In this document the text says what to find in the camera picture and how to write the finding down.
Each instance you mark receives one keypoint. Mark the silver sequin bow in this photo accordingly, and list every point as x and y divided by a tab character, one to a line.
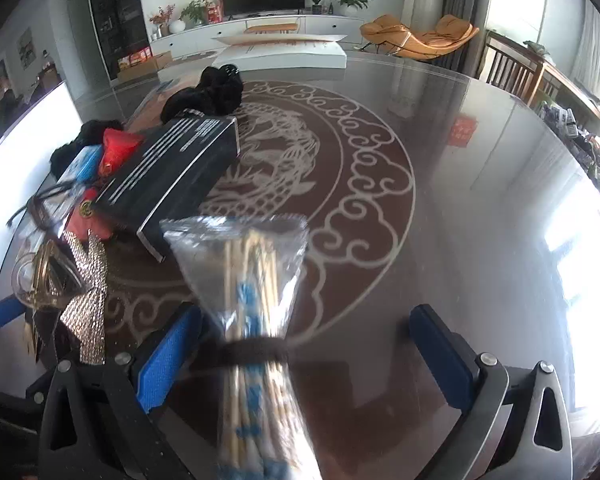
90	305

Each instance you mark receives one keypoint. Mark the wooden bench with metal legs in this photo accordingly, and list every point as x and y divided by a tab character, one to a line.
272	26

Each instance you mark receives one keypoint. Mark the brown cardboard box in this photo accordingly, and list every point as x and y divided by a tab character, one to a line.
145	67

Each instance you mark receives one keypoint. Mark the bushy green potted plant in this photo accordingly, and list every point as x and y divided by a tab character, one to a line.
195	10

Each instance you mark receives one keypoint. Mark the black fabric bundle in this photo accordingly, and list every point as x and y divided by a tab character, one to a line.
210	92

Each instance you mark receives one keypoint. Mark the black cloth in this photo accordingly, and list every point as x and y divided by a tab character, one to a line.
92	132

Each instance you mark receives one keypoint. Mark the red flower arrangement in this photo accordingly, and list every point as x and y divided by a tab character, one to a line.
162	17

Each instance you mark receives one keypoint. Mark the small green potted plant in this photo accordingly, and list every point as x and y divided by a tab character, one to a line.
316	0

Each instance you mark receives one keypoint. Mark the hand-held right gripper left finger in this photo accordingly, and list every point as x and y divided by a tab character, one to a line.
166	360

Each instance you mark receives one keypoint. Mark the bag of bamboo skewers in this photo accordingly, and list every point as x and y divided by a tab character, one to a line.
250	280

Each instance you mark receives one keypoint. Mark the wooden chair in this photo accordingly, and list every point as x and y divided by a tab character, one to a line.
502	62

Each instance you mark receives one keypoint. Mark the dark glass display cabinet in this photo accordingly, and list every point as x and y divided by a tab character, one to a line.
115	10

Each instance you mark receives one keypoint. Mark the white television cabinet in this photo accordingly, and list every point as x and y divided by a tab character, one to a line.
325	25

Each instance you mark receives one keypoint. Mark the white round vase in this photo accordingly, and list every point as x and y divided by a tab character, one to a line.
176	26

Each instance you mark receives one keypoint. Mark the blue and white long box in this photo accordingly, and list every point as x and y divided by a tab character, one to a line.
87	162

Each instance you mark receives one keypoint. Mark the red bag with gold emblem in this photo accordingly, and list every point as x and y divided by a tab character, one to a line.
117	152

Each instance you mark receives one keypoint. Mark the large white cardboard box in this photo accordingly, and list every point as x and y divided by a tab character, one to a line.
290	57

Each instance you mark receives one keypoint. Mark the red box with print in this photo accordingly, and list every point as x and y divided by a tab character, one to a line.
215	12

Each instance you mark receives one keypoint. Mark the black box with white print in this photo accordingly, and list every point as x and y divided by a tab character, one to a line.
170	175

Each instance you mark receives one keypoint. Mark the framed wall picture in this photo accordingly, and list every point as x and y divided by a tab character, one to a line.
26	47

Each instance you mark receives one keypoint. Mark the clear glass cup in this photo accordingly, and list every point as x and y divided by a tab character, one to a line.
55	280

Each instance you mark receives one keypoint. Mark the orange lounge chair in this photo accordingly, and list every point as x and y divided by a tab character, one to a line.
430	40

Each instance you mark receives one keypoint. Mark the wooden side table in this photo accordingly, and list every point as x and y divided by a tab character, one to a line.
565	80

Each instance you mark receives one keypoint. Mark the pile of small sundries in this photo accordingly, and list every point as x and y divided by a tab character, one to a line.
570	125

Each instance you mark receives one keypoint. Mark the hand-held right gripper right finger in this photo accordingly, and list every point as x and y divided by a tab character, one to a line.
442	355

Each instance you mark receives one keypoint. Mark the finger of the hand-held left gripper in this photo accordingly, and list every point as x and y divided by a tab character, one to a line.
0	312

